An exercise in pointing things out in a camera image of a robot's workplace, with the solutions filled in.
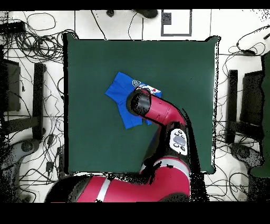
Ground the black cable tangle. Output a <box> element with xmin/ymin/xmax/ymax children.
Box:
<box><xmin>0</xmin><ymin>11</ymin><xmax>79</xmax><ymax>64</ymax></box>

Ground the dark green table cloth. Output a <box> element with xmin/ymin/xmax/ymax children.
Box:
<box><xmin>63</xmin><ymin>32</ymin><xmax>220</xmax><ymax>175</ymax></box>

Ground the black power strip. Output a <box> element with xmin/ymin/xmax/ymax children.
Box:
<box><xmin>0</xmin><ymin>21</ymin><xmax>26</xmax><ymax>34</ymax></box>
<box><xmin>56</xmin><ymin>145</ymin><xmax>65</xmax><ymax>180</ymax></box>

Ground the black box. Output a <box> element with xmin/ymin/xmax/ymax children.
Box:
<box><xmin>239</xmin><ymin>70</ymin><xmax>264</xmax><ymax>126</ymax></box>
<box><xmin>0</xmin><ymin>58</ymin><xmax>21</xmax><ymax>112</ymax></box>

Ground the black cable with connector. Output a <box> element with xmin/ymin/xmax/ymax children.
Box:
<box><xmin>228</xmin><ymin>25</ymin><xmax>270</xmax><ymax>57</ymax></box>

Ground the black stand frame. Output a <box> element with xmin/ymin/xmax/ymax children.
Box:
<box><xmin>4</xmin><ymin>62</ymin><xmax>46</xmax><ymax>141</ymax></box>
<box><xmin>225</xmin><ymin>69</ymin><xmax>264</xmax><ymax>144</ymax></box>

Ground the gray office chair base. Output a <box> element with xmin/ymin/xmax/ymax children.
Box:
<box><xmin>0</xmin><ymin>138</ymin><xmax>42</xmax><ymax>170</ymax></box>
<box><xmin>229</xmin><ymin>143</ymin><xmax>265</xmax><ymax>169</ymax></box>

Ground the green cloth on side table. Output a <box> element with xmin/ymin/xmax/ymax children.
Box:
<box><xmin>249</xmin><ymin>52</ymin><xmax>270</xmax><ymax>178</ymax></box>

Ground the blue printed t-shirt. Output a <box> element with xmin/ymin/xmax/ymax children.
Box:
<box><xmin>104</xmin><ymin>71</ymin><xmax>162</xmax><ymax>130</ymax></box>

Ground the person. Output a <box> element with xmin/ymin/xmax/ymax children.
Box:
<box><xmin>106</xmin><ymin>9</ymin><xmax>159</xmax><ymax>19</ymax></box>

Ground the thin black cable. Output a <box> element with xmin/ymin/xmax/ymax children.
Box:
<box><xmin>89</xmin><ymin>9</ymin><xmax>107</xmax><ymax>41</ymax></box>
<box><xmin>127</xmin><ymin>11</ymin><xmax>139</xmax><ymax>40</ymax></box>

